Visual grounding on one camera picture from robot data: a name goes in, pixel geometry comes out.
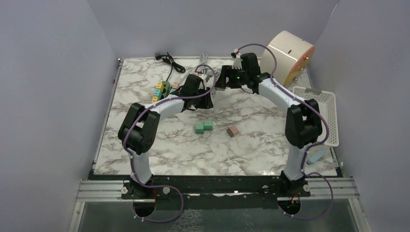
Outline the pink plug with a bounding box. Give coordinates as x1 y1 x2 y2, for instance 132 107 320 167
172 82 179 89
226 126 239 138

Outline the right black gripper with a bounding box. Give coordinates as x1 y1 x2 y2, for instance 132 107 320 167
214 66 248 90

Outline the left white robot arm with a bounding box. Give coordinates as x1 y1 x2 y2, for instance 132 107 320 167
118 74 218 199

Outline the blue plug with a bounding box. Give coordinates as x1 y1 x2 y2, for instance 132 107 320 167
154 89 162 98

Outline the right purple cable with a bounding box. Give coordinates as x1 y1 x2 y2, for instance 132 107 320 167
231 43 334 221

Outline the yellow plug lower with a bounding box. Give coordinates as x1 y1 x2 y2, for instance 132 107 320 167
151 96 160 103

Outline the green power strip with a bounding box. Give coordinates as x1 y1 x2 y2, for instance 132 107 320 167
160 81 171 100

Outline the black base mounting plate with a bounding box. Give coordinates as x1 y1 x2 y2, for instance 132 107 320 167
88 174 311 210

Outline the green plug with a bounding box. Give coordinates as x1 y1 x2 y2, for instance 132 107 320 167
195 123 205 134
203 120 213 131

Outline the white plastic basket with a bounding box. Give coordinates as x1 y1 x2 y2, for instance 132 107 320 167
293 86 339 147

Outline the yellow plug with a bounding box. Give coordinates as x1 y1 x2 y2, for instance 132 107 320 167
156 82 164 91
151 96 160 103

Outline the beige cylindrical container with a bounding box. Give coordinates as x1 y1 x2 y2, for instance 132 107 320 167
259 30 316 87

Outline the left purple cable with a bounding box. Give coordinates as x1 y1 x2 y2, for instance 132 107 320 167
122 64 218 223

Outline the black power cable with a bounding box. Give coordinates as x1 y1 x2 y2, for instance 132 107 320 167
155 52 187 81

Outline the light blue small device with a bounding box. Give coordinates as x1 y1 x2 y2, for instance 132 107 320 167
307 150 326 165

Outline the purple cable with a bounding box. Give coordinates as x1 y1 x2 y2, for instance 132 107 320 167
231 43 334 221
122 64 218 223

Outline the grey coiled cable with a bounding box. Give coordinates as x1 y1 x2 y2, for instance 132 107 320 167
192 53 221 84

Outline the aluminium rail frame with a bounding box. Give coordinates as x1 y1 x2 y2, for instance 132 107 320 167
69 175 369 232

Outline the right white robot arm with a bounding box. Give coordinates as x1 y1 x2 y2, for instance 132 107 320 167
215 52 322 197

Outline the yellow plug upper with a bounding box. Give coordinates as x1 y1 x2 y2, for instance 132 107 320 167
156 82 164 91

